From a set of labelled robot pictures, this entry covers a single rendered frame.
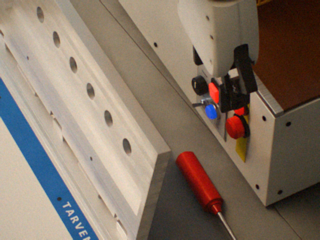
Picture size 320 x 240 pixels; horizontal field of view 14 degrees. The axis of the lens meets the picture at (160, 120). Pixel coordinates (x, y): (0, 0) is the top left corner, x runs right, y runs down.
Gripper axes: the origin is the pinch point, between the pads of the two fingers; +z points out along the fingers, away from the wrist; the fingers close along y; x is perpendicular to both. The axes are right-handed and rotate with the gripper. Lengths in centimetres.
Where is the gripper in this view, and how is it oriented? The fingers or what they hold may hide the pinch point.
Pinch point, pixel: (221, 72)
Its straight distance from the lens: 133.3
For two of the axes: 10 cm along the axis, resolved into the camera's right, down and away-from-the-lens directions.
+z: 0.5, 6.0, 8.0
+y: 3.6, 7.3, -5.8
